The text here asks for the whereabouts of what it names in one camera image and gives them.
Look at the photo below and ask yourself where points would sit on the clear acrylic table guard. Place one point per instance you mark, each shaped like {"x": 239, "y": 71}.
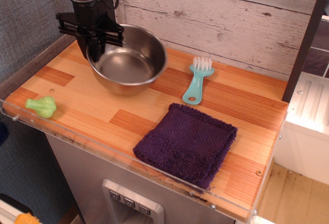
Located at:
{"x": 235, "y": 188}

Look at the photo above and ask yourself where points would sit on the green toy broccoli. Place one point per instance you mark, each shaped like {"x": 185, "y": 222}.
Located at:
{"x": 44, "y": 107}

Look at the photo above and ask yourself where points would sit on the teal dish brush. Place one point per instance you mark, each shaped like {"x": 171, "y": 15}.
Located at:
{"x": 201, "y": 67}

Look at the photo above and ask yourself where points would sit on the purple folded cloth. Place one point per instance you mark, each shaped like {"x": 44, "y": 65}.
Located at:
{"x": 187, "y": 144}

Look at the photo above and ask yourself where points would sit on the stainless steel pot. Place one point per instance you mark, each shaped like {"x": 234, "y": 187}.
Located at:
{"x": 133, "y": 67}

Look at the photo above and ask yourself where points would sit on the dark right support post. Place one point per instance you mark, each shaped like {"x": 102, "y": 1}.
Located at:
{"x": 304, "y": 49}

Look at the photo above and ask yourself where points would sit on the orange object bottom left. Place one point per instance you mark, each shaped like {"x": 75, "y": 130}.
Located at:
{"x": 26, "y": 218}

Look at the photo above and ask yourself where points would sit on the grey toy fridge cabinet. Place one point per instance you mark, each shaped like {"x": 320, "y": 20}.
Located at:
{"x": 107, "y": 193}

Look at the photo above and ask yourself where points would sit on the white toy sink unit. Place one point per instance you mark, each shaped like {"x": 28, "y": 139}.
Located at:
{"x": 303, "y": 143}

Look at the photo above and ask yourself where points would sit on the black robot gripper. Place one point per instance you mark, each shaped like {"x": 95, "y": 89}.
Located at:
{"x": 90, "y": 20}

